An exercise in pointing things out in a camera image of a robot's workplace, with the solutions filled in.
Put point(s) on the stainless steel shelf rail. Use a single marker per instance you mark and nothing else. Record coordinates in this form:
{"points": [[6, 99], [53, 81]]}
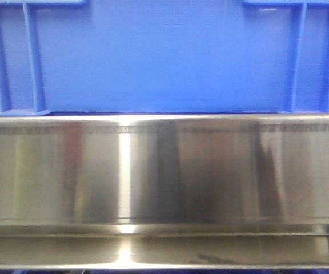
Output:
{"points": [[164, 191]]}

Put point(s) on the light blue plastic bin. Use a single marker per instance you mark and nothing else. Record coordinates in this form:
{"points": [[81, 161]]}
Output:
{"points": [[121, 57]]}

